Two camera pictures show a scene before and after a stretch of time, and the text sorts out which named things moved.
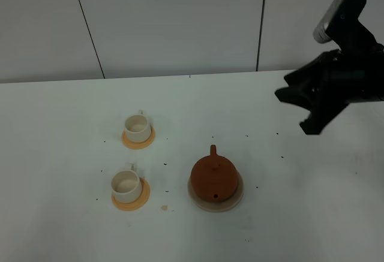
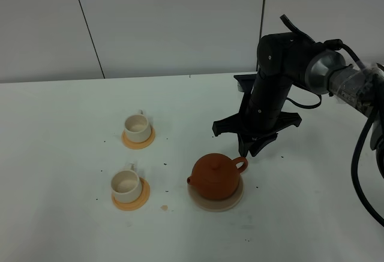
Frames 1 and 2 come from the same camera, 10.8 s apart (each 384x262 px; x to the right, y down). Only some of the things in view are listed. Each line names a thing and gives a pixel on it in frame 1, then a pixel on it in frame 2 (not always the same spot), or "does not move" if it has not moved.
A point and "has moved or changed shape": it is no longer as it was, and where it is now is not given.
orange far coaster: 131,144 does not move
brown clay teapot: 214,178 has moved or changed shape
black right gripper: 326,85 -> 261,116
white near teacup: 125,184 does not move
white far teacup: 137,128 does not move
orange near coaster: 138,202 does not move
